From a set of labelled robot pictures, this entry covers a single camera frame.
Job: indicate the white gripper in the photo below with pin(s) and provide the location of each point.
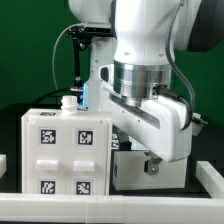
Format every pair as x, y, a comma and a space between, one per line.
135, 97

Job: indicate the white cabinet top block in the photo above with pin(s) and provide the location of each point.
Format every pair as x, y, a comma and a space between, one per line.
129, 172

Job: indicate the white cabinet door panel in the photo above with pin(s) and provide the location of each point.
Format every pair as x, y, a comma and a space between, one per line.
87, 161

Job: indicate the white cabinet body box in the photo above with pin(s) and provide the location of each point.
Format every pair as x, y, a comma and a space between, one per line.
66, 118

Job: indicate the white small door panel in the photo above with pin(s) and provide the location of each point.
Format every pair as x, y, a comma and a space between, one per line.
44, 161

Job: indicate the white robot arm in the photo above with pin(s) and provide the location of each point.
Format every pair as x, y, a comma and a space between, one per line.
144, 33

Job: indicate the white flat marker plate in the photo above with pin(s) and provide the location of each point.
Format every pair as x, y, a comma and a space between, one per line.
115, 144

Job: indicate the white block at left edge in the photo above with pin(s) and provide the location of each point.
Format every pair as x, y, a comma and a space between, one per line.
2, 165

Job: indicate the white front rail bar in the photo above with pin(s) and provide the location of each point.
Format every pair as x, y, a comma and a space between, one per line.
121, 209

